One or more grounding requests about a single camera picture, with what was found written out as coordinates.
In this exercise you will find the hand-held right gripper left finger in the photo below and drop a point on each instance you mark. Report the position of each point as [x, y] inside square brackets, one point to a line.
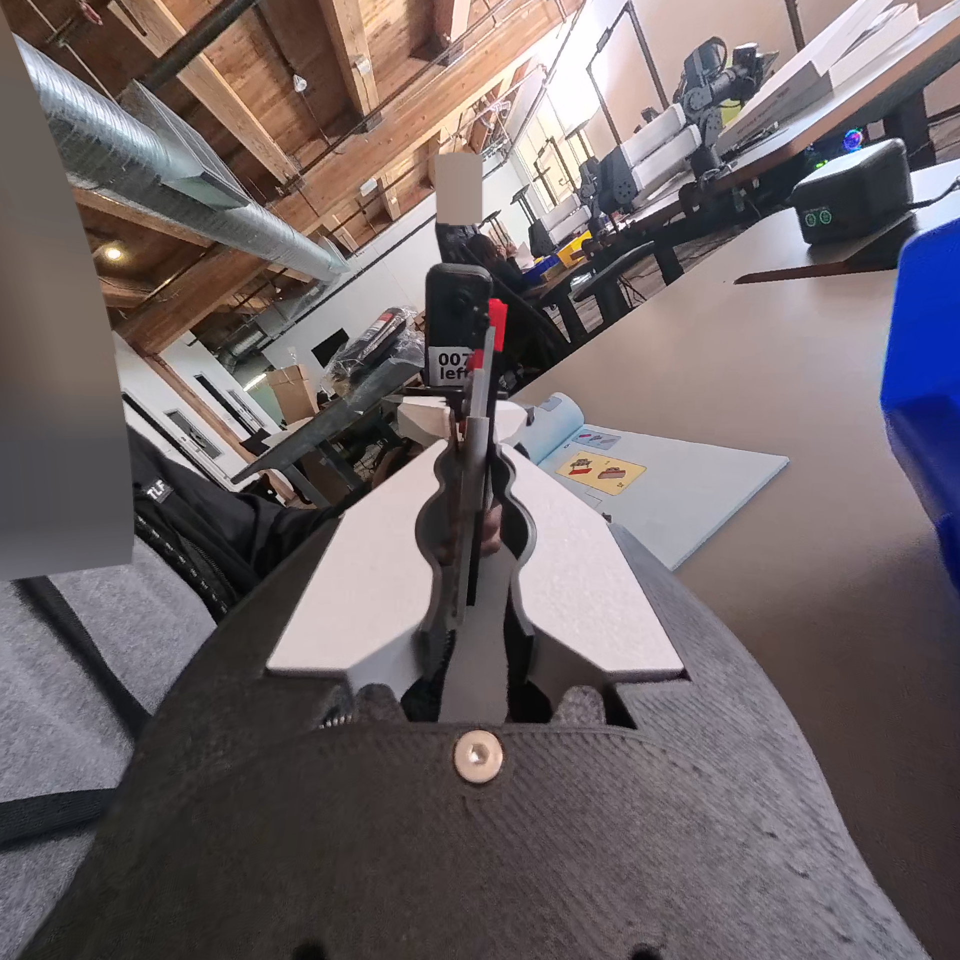
[352, 592]

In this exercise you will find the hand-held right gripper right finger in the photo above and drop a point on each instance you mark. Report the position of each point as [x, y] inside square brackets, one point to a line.
[600, 592]

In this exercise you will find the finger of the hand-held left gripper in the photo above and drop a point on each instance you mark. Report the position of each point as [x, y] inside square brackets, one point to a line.
[427, 420]
[514, 421]

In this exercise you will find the long grey studded plate assembly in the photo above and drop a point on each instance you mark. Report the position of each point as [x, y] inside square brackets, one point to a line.
[480, 450]

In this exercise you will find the pale blue instruction booklet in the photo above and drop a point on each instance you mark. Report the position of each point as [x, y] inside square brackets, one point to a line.
[675, 495]

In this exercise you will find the blue storage bin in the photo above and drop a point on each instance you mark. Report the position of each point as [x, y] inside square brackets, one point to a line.
[926, 375]

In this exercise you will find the person's left forearm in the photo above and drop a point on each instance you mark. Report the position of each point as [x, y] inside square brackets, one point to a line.
[285, 525]

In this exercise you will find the grey desk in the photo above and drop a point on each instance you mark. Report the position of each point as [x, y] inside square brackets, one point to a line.
[750, 375]

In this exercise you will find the brown desk with black legs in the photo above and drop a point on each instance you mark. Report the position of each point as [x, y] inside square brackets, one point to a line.
[862, 105]

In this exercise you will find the person's left hand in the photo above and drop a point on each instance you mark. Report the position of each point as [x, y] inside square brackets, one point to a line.
[394, 461]

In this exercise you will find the plastic wrapped black bundle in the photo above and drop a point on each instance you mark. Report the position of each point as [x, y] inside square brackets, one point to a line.
[375, 345]

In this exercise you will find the grey metal table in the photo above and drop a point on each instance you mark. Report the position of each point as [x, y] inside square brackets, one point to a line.
[337, 420]

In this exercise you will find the black monitor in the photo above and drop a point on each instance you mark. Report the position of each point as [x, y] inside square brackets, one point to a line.
[330, 349]

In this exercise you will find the yellow blue parts bins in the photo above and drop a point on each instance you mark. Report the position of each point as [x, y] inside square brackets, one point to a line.
[570, 247]

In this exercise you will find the open cardboard box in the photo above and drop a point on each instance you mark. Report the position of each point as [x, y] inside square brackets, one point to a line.
[292, 394]

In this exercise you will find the white black robot rig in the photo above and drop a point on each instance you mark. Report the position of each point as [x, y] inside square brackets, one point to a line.
[667, 142]
[562, 221]

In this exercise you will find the black office chair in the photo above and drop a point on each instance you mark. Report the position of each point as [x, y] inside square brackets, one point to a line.
[615, 266]

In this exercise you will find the person's torso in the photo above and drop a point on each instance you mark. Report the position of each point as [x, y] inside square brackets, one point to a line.
[75, 675]

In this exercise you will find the black box device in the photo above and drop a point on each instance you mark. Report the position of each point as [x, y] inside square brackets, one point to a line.
[855, 195]

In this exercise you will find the white flat boxes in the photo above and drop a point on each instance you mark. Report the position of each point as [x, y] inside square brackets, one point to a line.
[802, 67]

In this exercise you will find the computer tower with coloured fans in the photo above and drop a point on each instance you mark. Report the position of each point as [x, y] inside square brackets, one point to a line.
[851, 138]

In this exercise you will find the silver ventilation duct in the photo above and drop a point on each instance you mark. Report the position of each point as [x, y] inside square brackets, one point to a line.
[187, 180]

